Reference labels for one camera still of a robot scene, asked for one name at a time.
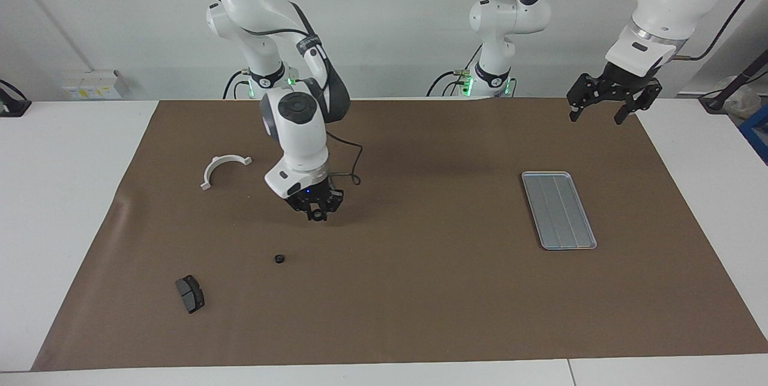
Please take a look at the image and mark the white curved plastic bracket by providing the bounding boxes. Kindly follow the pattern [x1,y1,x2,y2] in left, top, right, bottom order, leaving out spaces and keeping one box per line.
[200,155,253,191]

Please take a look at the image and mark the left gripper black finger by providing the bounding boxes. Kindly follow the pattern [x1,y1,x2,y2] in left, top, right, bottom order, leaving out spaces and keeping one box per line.
[567,74,601,122]
[614,81,662,125]

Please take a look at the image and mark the silver metal tray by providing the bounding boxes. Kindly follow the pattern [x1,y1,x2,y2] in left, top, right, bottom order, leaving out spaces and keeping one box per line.
[521,170,598,251]

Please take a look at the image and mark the black base cable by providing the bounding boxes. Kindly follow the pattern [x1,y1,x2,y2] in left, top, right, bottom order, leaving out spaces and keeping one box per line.
[426,70,476,98]
[222,70,248,100]

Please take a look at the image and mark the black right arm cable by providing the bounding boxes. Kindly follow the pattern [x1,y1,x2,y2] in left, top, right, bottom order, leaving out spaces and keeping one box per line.
[180,0,364,187]

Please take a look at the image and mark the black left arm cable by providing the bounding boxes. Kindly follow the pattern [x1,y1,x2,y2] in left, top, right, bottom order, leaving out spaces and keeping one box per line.
[540,0,757,62]

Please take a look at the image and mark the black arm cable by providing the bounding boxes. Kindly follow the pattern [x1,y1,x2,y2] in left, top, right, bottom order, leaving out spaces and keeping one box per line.
[540,0,757,62]
[180,0,364,187]

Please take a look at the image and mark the black clamp mount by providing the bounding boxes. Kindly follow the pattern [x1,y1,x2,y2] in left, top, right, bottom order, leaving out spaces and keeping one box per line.
[0,79,32,118]

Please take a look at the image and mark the black stand pole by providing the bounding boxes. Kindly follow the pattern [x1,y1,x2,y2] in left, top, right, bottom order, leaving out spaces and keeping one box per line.
[699,53,768,114]

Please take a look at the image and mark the blue crate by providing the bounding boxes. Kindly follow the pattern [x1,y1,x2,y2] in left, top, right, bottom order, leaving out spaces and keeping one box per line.
[738,104,768,164]

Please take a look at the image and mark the white wall socket box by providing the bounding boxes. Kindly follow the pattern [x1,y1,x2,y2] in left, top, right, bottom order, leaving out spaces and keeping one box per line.
[62,70,130,100]

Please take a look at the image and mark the clear plastic bag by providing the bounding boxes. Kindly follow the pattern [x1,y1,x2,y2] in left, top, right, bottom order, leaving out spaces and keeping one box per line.
[723,77,760,113]

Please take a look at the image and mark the brown table mat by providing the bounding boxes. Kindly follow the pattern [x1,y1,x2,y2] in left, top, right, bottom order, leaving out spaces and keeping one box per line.
[30,97,768,373]

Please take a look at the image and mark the dark grey brake pad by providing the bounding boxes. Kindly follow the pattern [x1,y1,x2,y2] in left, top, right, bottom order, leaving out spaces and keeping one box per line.
[175,274,206,315]

